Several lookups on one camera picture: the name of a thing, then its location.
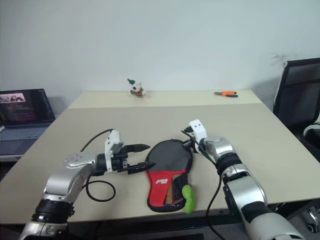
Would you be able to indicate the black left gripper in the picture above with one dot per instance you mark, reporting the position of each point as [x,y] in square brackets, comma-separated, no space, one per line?
[120,162]

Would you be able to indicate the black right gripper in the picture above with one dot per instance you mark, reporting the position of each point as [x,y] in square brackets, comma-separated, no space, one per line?
[192,146]

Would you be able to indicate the black and red paddle case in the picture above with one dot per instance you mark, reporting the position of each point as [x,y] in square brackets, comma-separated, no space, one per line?
[165,160]

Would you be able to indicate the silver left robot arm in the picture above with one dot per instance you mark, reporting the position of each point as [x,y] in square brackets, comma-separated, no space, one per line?
[62,182]

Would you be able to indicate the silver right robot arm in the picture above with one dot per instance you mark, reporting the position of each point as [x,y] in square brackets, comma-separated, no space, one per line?
[245,190]

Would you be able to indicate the white plush dog toy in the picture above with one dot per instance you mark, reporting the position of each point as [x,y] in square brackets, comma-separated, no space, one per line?
[137,88]

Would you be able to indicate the black office chair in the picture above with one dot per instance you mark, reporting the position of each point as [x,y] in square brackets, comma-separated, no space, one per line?
[297,100]

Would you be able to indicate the open laptop computer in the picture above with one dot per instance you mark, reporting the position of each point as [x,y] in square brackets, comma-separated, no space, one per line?
[22,132]

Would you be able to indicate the silver black wheeled base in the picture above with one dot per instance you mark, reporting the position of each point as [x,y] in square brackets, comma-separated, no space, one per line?
[311,220]

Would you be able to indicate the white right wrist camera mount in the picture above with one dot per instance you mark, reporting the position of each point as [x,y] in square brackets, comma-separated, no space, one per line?
[198,128]

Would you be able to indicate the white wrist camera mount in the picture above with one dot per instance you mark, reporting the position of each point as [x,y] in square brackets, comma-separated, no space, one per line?
[198,128]
[113,140]

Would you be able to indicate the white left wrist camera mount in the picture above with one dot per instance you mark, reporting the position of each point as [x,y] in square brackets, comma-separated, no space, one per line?
[113,140]

